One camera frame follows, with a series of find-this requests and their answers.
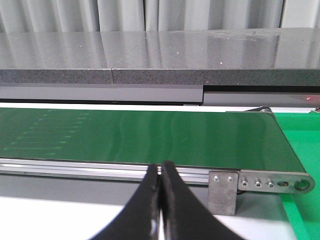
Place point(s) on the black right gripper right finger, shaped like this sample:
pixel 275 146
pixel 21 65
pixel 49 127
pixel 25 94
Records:
pixel 185 217

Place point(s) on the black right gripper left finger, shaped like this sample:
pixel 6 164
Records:
pixel 140 217

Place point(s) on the steel conveyor end plate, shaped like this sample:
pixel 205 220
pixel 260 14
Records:
pixel 275 182

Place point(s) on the green conveyor belt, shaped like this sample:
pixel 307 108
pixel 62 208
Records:
pixel 237 140

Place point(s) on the grey panel under slab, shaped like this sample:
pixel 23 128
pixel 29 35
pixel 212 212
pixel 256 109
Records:
pixel 158 94

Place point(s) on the grey granite slab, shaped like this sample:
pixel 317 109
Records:
pixel 242 57

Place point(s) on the white pleated curtain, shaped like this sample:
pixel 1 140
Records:
pixel 155 15

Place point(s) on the steel conveyor mounting bracket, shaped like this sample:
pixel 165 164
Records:
pixel 222 192

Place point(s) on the aluminium conveyor side rail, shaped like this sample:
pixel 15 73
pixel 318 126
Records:
pixel 73 169

